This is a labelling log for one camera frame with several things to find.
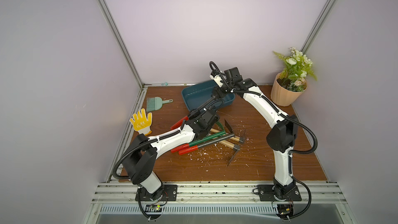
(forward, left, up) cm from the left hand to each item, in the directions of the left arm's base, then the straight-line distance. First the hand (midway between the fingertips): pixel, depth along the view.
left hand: (196, 112), depth 85 cm
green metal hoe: (-11, -2, -12) cm, 17 cm away
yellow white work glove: (+2, +38, -17) cm, 41 cm away
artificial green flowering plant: (+26, -62, +4) cm, 67 cm away
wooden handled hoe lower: (-15, -23, -13) cm, 30 cm away
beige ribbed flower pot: (+16, -55, -4) cm, 57 cm away
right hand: (+13, -12, +8) cm, 19 cm away
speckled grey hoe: (-14, -2, -13) cm, 19 cm away
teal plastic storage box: (+28, +3, -18) cm, 34 cm away
